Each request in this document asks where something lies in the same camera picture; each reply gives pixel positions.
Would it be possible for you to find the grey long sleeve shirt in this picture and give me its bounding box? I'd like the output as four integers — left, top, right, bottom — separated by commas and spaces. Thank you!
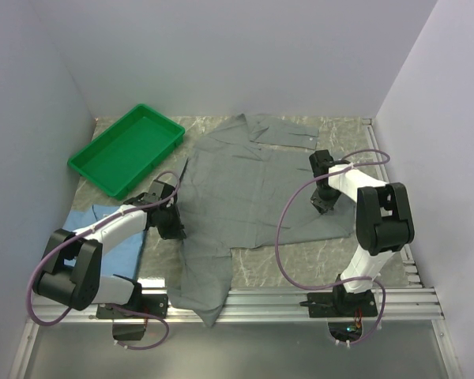
168, 114, 355, 326

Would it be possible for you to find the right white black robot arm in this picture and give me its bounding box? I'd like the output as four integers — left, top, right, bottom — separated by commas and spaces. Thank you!
311, 160, 415, 316

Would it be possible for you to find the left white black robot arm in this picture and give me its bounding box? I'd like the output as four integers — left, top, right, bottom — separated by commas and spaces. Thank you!
29, 202, 186, 317

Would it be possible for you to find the folded light blue shirt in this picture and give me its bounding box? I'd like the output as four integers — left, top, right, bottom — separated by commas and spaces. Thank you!
62, 205, 145, 279

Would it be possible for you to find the green plastic tray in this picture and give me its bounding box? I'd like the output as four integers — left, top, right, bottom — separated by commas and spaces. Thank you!
68, 104, 186, 200

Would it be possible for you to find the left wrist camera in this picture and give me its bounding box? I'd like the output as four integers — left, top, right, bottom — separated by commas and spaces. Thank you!
142, 179, 175, 205

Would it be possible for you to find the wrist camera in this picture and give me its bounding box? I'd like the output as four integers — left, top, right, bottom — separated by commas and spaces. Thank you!
309, 149, 334, 178
142, 179, 175, 205

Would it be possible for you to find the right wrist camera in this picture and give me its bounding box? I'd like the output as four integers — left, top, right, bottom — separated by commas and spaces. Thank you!
309, 149, 334, 178

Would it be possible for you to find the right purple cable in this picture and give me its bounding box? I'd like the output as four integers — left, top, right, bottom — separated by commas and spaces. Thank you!
274, 148, 392, 344

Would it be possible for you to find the purple cable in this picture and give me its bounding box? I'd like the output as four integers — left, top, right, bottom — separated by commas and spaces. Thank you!
25, 170, 185, 351
274, 148, 392, 344

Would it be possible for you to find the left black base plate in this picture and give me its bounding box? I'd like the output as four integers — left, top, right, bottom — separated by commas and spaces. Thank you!
96, 294, 169, 320

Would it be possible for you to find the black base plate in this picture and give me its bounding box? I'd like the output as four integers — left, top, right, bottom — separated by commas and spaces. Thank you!
96, 294, 169, 320
299, 287, 378, 318

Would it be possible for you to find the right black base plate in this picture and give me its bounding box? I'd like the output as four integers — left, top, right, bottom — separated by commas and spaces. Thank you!
299, 287, 378, 318

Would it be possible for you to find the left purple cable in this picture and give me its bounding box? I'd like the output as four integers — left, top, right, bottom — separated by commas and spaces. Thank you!
25, 170, 185, 351

